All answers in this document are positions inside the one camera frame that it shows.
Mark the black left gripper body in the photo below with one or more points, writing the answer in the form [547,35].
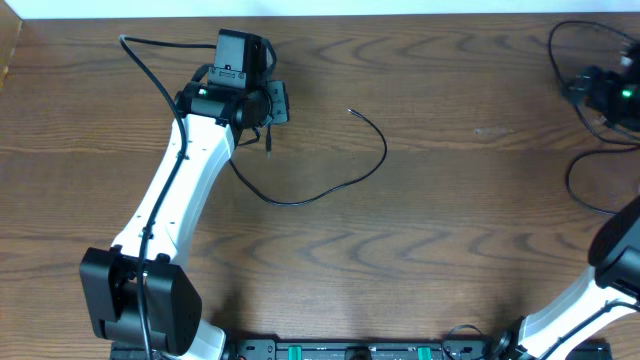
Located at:
[280,110]

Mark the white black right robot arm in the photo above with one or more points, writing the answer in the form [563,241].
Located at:
[608,288]

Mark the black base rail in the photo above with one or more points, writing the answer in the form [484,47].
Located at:
[264,349]

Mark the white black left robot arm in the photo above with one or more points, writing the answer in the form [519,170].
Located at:
[137,291]

